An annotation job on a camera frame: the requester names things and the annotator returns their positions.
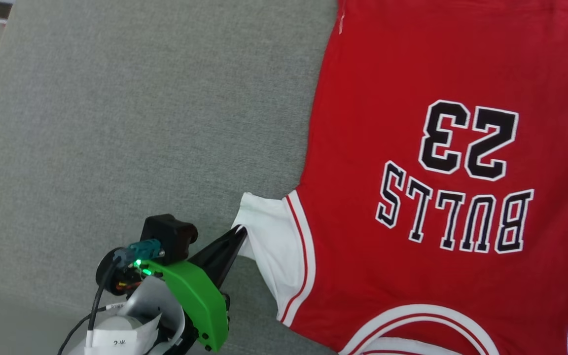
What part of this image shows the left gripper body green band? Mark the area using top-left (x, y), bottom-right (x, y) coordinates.
top-left (96, 248), bottom-right (230, 355)

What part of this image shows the left black cable teal connector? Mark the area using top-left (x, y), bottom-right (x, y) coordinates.
top-left (57, 239), bottom-right (164, 355)

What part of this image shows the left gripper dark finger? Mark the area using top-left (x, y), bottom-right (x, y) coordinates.
top-left (209, 228), bottom-right (249, 292)
top-left (189, 226), bottom-right (245, 278)

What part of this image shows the red white basketball jersey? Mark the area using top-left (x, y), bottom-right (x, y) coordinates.
top-left (232, 0), bottom-right (568, 355)

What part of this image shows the white paper tape label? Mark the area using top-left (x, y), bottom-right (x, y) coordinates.
top-left (84, 316), bottom-right (161, 355)

